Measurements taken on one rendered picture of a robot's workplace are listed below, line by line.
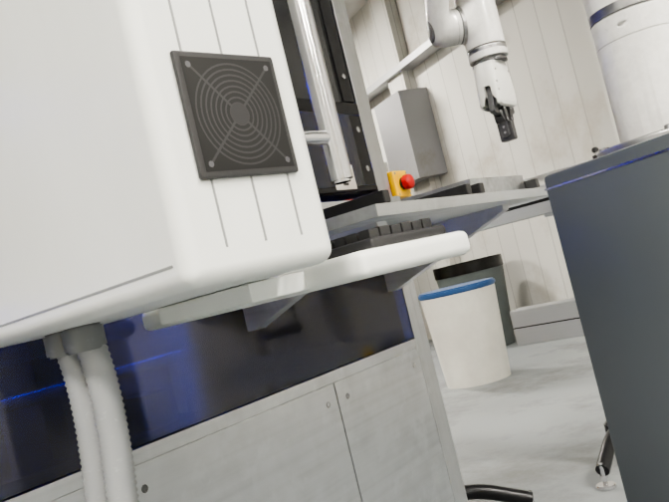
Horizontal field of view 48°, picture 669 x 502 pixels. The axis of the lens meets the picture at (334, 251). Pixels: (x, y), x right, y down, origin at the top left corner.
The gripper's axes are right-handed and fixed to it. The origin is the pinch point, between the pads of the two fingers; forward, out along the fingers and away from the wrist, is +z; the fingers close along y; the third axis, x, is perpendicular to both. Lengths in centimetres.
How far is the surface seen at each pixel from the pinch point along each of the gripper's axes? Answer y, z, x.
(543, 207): -82, 15, -27
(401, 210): 53, 14, 1
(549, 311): -84, 48, -35
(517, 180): -1.9, 10.6, -1.4
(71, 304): 108, 19, -7
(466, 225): 1.1, 17.2, -14.2
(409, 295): -8.3, 30.2, -38.8
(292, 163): 97, 11, 17
